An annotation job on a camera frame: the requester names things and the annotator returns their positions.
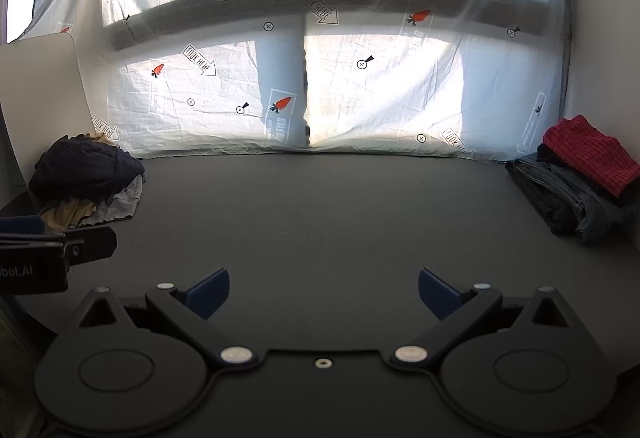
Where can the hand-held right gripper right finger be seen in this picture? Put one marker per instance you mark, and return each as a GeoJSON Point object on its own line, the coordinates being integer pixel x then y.
{"type": "Point", "coordinates": [435, 293]}

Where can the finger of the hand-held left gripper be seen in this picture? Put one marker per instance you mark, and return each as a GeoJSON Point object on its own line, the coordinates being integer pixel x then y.
{"type": "Point", "coordinates": [22, 224]}
{"type": "Point", "coordinates": [92, 245]}

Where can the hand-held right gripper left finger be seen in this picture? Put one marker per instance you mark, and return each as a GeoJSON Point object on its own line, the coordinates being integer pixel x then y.
{"type": "Point", "coordinates": [212, 290]}

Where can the navy fuzzy sweater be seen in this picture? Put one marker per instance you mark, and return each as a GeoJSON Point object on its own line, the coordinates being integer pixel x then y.
{"type": "Point", "coordinates": [85, 168]}

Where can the tan garment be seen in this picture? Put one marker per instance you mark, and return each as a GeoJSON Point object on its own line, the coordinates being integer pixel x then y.
{"type": "Point", "coordinates": [70, 213]}

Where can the light grey garment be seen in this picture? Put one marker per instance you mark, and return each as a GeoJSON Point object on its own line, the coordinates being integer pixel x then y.
{"type": "Point", "coordinates": [120, 205]}

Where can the white board panel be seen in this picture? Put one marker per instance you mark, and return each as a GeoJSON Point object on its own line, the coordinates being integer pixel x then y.
{"type": "Point", "coordinates": [40, 93]}

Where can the dark grey garment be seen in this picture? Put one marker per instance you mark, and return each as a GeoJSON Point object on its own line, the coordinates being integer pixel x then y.
{"type": "Point", "coordinates": [535, 190]}

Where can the blue jeans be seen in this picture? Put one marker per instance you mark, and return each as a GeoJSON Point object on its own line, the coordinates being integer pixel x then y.
{"type": "Point", "coordinates": [595, 218]}

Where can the black garment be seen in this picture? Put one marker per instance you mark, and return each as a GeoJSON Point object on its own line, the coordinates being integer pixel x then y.
{"type": "Point", "coordinates": [547, 152]}

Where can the red checked cloth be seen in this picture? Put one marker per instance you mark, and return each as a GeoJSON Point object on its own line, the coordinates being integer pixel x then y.
{"type": "Point", "coordinates": [585, 148]}

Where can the white printed curtain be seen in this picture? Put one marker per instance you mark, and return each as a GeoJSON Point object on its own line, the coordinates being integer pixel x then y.
{"type": "Point", "coordinates": [350, 93]}

